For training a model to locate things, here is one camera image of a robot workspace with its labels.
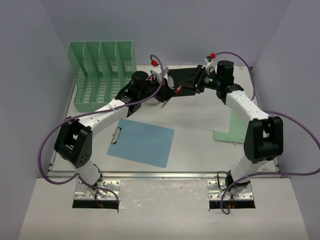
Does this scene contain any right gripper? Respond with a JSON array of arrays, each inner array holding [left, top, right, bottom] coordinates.
[[179, 65, 222, 94]]

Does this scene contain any red pen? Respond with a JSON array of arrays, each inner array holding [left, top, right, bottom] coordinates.
[[160, 85, 183, 108]]

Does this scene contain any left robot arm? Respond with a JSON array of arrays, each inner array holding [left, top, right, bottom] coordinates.
[[54, 68, 173, 197]]

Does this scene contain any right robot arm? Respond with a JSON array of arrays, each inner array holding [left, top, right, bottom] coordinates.
[[182, 60, 284, 197]]

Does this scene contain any white round desk organizer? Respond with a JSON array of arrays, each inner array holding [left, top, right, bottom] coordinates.
[[145, 98, 160, 105]]

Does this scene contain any black clipboard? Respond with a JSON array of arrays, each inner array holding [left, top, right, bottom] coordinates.
[[166, 66, 213, 98]]

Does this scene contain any white clipboard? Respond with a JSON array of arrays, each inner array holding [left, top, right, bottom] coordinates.
[[187, 93, 231, 133]]

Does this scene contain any green mesh file organizer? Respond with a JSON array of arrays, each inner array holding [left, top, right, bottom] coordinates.
[[67, 40, 137, 113]]

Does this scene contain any green clipboard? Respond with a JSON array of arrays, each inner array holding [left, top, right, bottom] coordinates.
[[213, 110, 247, 144]]

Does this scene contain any blue clipboard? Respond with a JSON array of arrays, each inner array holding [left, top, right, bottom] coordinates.
[[107, 119, 175, 168]]

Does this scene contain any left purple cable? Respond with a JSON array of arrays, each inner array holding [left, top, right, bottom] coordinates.
[[37, 54, 166, 203]]

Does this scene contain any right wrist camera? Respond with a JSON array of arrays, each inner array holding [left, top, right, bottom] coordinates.
[[204, 53, 216, 74]]

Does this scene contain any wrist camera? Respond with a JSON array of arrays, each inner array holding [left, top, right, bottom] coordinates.
[[150, 60, 163, 83], [204, 53, 216, 74]]

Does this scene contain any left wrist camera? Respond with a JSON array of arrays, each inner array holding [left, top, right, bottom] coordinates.
[[150, 60, 163, 83]]

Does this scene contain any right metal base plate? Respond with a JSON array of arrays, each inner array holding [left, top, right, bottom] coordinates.
[[207, 179, 254, 201]]

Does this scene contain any metal base plate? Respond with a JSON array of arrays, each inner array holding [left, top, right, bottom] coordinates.
[[73, 179, 121, 201], [207, 179, 254, 201]]

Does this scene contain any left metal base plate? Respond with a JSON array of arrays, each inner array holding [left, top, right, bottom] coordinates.
[[73, 179, 121, 201]]

